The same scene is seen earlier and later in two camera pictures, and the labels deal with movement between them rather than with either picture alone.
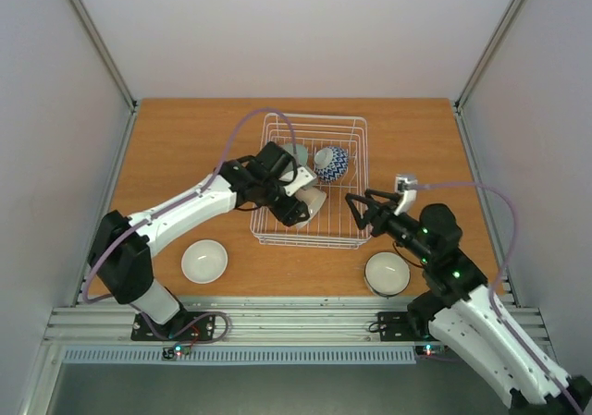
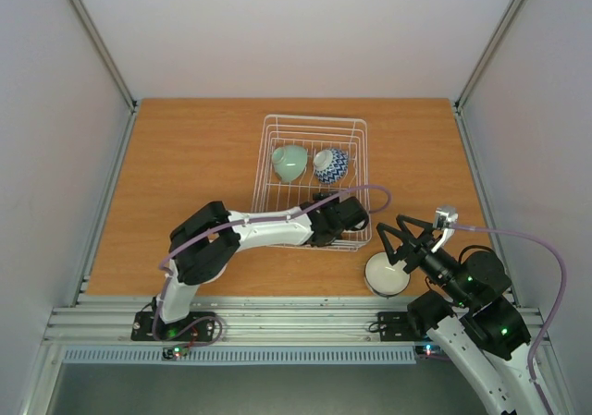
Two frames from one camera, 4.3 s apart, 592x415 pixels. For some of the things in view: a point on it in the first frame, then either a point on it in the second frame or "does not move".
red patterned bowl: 330,164 does not move
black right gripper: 379,216 → 417,250
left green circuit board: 178,349 does not move
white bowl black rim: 388,274 does not move
